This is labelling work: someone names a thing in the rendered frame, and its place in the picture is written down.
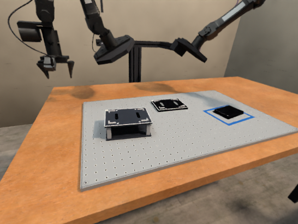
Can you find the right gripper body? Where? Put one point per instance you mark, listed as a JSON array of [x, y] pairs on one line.
[[54, 51]]

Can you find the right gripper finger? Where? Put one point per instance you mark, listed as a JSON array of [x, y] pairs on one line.
[[70, 65], [41, 66]]

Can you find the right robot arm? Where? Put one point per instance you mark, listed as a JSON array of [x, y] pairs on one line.
[[30, 31]]

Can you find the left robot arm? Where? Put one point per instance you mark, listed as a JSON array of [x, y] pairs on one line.
[[210, 31]]

